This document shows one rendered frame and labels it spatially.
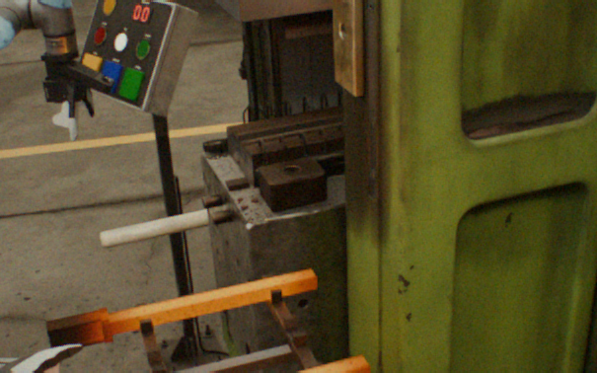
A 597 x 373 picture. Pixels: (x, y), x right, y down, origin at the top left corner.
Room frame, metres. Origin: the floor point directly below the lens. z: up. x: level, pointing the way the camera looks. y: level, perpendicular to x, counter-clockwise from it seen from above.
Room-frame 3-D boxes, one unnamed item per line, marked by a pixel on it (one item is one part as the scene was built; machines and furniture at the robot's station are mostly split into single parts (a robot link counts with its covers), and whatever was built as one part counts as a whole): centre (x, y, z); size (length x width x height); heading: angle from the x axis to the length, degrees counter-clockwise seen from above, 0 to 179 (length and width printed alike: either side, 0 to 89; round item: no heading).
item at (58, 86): (1.83, 0.54, 1.07); 0.09 x 0.08 x 0.12; 84
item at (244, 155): (1.65, -0.08, 0.96); 0.42 x 0.20 x 0.09; 108
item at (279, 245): (1.60, -0.11, 0.69); 0.56 x 0.38 x 0.45; 108
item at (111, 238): (1.89, 0.31, 0.62); 0.44 x 0.05 x 0.05; 108
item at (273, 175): (1.44, 0.00, 0.95); 0.12 x 0.08 x 0.06; 108
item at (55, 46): (1.83, 0.53, 1.15); 0.08 x 0.08 x 0.05
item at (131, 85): (1.93, 0.40, 1.01); 0.07 x 0.05 x 0.07; 43
